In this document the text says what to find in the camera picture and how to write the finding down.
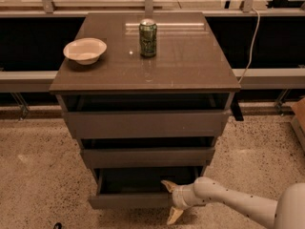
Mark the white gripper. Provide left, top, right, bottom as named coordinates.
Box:
left=161, top=180, right=204, bottom=225

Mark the grey bottom drawer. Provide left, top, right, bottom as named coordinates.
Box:
left=89, top=166, right=204, bottom=209

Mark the grey drawer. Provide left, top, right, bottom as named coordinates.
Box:
left=64, top=111, right=230, bottom=139
left=80, top=147, right=215, bottom=169
left=89, top=166, right=204, bottom=209

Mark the grey drawer cabinet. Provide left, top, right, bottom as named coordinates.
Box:
left=48, top=11, right=245, bottom=207

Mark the grey middle drawer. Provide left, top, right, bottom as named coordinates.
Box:
left=80, top=147, right=215, bottom=169

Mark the grey top drawer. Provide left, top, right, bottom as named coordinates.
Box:
left=64, top=111, right=230, bottom=139

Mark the wooden box at right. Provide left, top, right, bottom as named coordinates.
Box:
left=291, top=98, right=305, bottom=152

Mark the white bowl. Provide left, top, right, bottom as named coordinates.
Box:
left=63, top=38, right=107, bottom=65

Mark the green soda can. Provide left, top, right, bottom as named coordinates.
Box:
left=139, top=18, right=157, bottom=57

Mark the metal railing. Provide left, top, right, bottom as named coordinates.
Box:
left=0, top=0, right=305, bottom=122

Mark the white cable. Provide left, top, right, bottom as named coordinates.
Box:
left=237, top=7, right=261, bottom=84

